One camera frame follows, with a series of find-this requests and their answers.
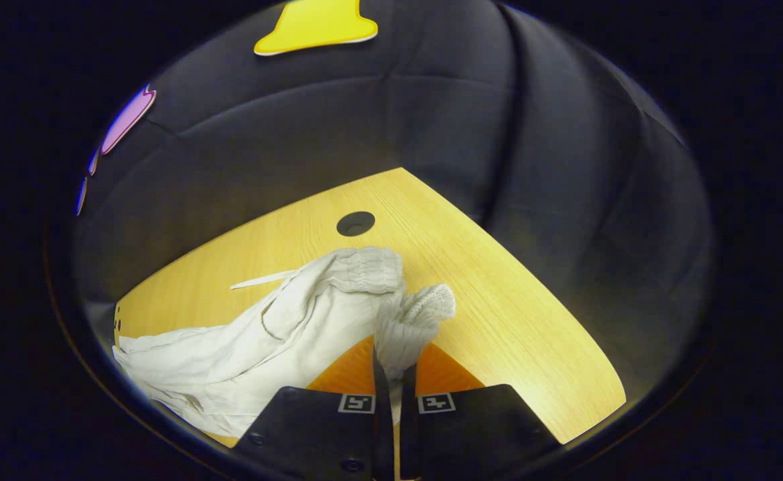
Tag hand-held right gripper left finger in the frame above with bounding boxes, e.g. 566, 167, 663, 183
230, 335, 396, 481

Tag black backdrop cloth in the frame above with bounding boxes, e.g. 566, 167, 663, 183
71, 0, 716, 428

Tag white jeans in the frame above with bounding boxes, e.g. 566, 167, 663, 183
112, 246, 457, 440

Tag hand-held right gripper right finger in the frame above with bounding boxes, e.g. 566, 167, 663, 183
400, 343, 563, 481

